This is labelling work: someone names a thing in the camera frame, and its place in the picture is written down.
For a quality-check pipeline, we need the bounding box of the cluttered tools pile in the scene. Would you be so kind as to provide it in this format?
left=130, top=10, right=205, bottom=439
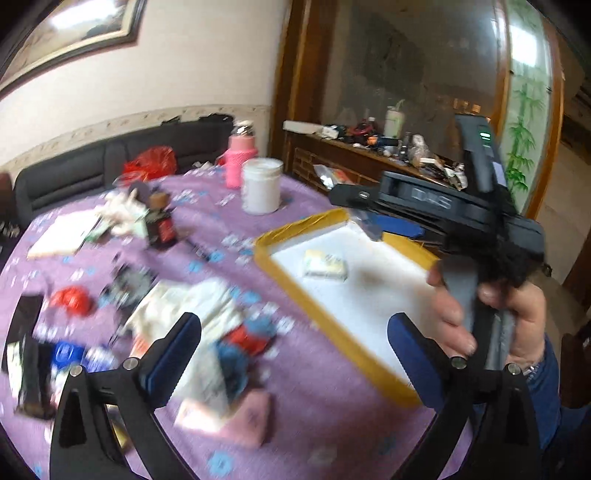
left=323, top=117, right=467, bottom=190

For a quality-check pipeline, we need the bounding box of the person's right forearm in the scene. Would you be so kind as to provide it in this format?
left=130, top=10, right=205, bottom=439
left=522, top=335, right=571, bottom=467

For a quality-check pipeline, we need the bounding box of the white cotton work glove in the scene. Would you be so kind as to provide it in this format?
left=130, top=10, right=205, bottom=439
left=95, top=188, right=153, bottom=237

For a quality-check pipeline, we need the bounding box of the blue cloth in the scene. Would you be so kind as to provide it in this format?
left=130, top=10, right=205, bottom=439
left=217, top=344, right=252, bottom=400

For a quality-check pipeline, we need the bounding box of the bamboo painted glass panel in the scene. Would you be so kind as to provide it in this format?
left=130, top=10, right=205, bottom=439
left=501, top=0, right=555, bottom=217

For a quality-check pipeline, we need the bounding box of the black ink bottle with cork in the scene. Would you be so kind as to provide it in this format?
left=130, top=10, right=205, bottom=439
left=144, top=190, right=180, bottom=252

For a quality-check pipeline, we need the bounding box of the black sofa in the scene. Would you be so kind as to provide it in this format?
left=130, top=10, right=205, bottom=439
left=14, top=113, right=236, bottom=227

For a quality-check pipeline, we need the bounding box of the white flat box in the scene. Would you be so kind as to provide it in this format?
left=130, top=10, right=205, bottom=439
left=283, top=120, right=324, bottom=136

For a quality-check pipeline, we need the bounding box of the wooden framed glass partition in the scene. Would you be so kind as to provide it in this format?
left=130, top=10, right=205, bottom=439
left=272, top=0, right=566, bottom=222

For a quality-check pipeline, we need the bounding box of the framed painting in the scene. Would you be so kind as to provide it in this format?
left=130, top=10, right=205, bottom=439
left=0, top=0, right=148, bottom=95

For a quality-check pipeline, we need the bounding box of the black smartphone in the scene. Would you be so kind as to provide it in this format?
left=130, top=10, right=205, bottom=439
left=7, top=295, right=45, bottom=347

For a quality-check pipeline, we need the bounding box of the black packet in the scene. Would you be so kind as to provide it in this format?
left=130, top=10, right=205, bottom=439
left=22, top=344, right=54, bottom=416

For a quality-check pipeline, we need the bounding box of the pink knit sleeved bottle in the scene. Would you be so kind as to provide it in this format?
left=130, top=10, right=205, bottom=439
left=225, top=121, right=258, bottom=189

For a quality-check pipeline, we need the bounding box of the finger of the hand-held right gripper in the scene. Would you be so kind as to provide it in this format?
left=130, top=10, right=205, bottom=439
left=355, top=209, right=428, bottom=241
left=327, top=181, right=386, bottom=209

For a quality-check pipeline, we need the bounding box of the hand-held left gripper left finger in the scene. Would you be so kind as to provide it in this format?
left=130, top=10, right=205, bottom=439
left=48, top=311, right=204, bottom=480

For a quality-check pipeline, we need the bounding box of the white bottle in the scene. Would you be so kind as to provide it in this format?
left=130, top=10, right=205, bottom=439
left=384, top=99, right=407, bottom=139

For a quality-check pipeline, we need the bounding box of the white cloth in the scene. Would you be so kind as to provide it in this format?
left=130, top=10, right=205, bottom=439
left=126, top=278, right=242, bottom=344

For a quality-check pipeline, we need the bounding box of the open paper booklet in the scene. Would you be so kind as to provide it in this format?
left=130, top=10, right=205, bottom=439
left=27, top=209, right=101, bottom=259

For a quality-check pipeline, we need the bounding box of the pink packet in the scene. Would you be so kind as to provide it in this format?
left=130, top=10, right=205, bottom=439
left=175, top=389, right=273, bottom=449

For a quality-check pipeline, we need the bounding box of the white plastic jar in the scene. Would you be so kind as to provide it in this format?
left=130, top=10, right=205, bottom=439
left=241, top=158, right=284, bottom=215

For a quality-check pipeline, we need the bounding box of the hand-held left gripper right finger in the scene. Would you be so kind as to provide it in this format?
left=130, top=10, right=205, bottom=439
left=387, top=311, right=541, bottom=480

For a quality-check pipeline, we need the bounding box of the black pen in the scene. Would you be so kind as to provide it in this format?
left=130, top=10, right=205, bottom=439
left=184, top=237, right=214, bottom=263

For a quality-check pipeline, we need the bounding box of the grey electric motor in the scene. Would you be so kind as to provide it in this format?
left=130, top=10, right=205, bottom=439
left=102, top=264, right=158, bottom=311

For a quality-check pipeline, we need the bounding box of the large red plastic bag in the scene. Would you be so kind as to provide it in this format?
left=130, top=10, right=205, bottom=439
left=121, top=146, right=178, bottom=183

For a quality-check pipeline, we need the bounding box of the clear plastic bag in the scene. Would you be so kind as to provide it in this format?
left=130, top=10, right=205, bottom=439
left=313, top=164, right=358, bottom=191

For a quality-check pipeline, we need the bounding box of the yellow rimmed white tray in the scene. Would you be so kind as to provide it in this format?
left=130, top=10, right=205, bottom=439
left=253, top=208, right=441, bottom=409

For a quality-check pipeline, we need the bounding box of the small red plastic bag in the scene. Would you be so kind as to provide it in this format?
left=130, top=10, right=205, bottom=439
left=226, top=323, right=271, bottom=356
left=48, top=285, right=93, bottom=318

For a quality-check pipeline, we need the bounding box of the person's right hand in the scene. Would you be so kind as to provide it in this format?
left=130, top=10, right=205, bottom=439
left=427, top=264, right=549, bottom=367

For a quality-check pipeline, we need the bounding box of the purple floral tablecloth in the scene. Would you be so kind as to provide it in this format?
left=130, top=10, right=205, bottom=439
left=0, top=166, right=476, bottom=480

